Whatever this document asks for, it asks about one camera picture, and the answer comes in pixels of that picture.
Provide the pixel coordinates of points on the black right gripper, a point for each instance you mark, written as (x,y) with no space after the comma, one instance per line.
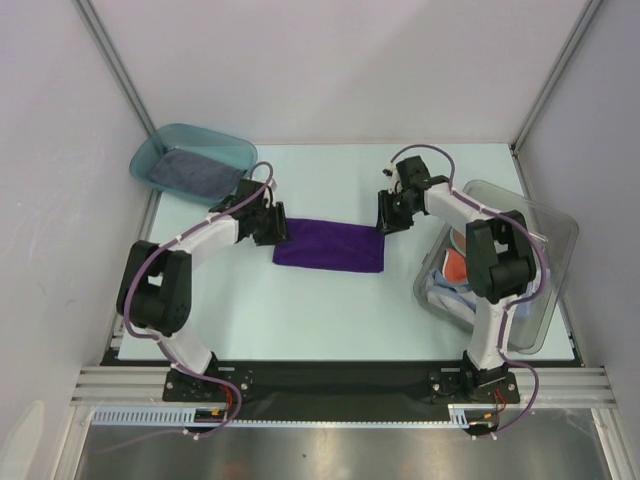
(388,213)

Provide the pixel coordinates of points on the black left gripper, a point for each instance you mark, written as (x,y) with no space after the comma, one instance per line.
(279,232)

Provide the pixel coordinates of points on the purple towel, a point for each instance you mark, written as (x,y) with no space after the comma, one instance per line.
(331,246)

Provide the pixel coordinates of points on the dark grey-blue towel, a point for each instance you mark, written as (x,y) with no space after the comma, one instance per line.
(194,174)

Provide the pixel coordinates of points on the orange towel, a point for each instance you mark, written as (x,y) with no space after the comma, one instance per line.
(454,265)

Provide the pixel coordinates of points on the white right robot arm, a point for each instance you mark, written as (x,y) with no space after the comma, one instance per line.
(502,258)

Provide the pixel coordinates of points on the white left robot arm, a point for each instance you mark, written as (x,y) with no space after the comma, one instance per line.
(155,295)

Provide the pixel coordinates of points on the clear plastic bin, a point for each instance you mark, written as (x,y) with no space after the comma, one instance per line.
(555,232)

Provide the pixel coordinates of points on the teal plastic bin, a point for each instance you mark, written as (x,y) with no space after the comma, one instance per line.
(227,149)

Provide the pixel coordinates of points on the light blue towel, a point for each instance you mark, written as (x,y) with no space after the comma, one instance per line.
(458,300)

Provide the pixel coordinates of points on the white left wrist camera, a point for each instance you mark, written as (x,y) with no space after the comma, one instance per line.
(269,196)

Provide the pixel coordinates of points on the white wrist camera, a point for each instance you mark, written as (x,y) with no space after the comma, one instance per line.
(269,196)
(391,173)

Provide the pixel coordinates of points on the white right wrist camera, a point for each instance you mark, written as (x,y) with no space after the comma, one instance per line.
(391,173)

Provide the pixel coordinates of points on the grey slotted cable duct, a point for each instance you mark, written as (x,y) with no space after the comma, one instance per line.
(209,417)

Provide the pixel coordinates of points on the aluminium rail frame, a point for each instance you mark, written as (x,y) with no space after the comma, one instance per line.
(562,429)

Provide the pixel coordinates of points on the right aluminium corner post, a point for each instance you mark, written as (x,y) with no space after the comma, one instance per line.
(568,51)

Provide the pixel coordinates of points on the aluminium corner post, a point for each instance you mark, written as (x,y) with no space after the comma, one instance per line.
(568,51)
(101,37)

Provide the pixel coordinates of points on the left aluminium corner post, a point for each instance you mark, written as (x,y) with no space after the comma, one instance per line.
(101,37)

